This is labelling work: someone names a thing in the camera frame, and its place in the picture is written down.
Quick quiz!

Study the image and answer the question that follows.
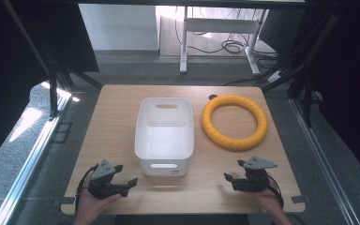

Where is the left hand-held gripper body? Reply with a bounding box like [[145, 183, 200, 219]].
[[87, 158, 129, 201]]

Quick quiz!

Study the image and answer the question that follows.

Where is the white desk frame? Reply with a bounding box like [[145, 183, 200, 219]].
[[179, 5, 268, 76]]

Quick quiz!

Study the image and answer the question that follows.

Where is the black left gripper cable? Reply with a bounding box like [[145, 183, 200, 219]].
[[74, 165, 98, 217]]

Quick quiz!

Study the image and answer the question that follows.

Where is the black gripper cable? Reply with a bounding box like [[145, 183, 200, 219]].
[[74, 165, 98, 217], [264, 174, 285, 210]]

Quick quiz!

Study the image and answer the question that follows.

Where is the yellow ribbed ring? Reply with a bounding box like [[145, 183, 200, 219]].
[[201, 94, 269, 152]]

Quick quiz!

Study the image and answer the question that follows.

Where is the black curtain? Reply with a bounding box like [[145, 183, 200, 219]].
[[0, 0, 100, 173], [299, 0, 360, 188]]

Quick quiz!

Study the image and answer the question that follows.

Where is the white plastic storage basket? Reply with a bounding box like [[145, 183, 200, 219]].
[[133, 97, 196, 177]]

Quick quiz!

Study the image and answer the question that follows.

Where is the person's left hand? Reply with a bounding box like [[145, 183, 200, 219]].
[[75, 172, 122, 219]]

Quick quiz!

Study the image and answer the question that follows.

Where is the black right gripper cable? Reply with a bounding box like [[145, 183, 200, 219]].
[[264, 174, 285, 210]]

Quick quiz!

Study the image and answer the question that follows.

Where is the person's right hand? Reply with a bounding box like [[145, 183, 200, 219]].
[[248, 176, 285, 217]]

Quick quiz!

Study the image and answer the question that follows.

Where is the white power strip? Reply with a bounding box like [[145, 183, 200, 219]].
[[265, 69, 286, 84]]

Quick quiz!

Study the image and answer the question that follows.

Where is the aluminium floor rail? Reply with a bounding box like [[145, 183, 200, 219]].
[[0, 92, 73, 225], [288, 97, 360, 225]]

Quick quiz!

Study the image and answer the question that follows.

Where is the black metal tripod stand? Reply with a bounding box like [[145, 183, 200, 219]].
[[260, 8, 345, 128], [2, 0, 103, 121]]

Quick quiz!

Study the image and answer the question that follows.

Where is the black floor cable bundle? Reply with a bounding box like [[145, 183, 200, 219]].
[[173, 7, 280, 62]]

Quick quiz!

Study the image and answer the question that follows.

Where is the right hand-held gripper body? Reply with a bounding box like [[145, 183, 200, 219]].
[[232, 156, 278, 192]]

